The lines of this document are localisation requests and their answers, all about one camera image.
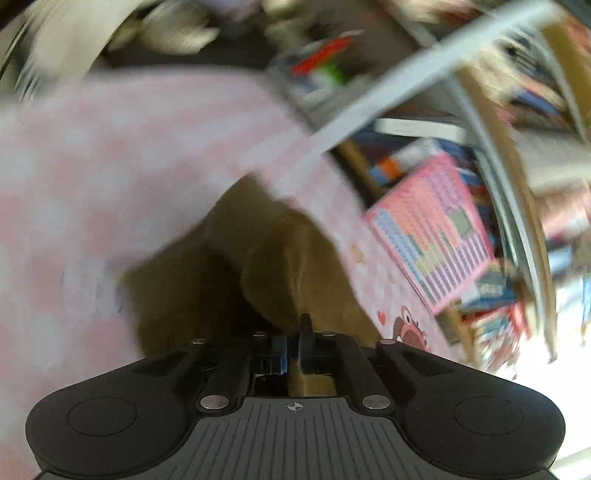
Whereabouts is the pink toy learning keyboard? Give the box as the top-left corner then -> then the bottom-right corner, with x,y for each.
365,152 -> 497,315

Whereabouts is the olive brown corduroy garment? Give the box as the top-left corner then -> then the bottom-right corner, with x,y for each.
121,175 -> 384,398

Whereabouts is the white and orange carton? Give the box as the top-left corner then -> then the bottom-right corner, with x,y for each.
369,138 -> 444,185

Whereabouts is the cream cloth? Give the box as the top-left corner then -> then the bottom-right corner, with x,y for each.
23,0 -> 218,75

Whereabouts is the white shelving unit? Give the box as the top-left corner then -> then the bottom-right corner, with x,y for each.
270,0 -> 573,204

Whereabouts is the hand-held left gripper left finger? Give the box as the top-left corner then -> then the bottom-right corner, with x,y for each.
131,330 -> 289,413

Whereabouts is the pink checked cartoon tablecloth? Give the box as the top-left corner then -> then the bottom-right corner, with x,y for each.
0,69 -> 467,480

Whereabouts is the thick white paperback book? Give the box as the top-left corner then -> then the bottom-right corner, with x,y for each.
374,117 -> 469,144

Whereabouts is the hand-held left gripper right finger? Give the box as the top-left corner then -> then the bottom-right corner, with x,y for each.
298,314 -> 458,411

